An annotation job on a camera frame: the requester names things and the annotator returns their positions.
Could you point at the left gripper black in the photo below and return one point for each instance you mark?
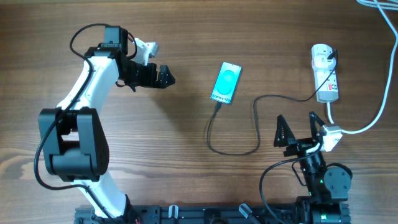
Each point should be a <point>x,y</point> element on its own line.
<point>149,81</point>

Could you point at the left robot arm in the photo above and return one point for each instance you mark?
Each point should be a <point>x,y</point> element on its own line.
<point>73,151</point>

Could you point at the white power strip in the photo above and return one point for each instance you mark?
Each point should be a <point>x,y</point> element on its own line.
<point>324,62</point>

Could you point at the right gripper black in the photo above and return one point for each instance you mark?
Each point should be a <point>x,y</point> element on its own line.
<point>299,145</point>

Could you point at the teal screen smartphone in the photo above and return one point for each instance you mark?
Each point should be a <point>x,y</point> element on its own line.
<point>226,82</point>

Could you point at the black mounting rail base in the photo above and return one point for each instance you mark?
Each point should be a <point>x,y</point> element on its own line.
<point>287,213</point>

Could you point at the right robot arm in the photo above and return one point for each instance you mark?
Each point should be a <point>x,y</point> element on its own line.
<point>327,184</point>

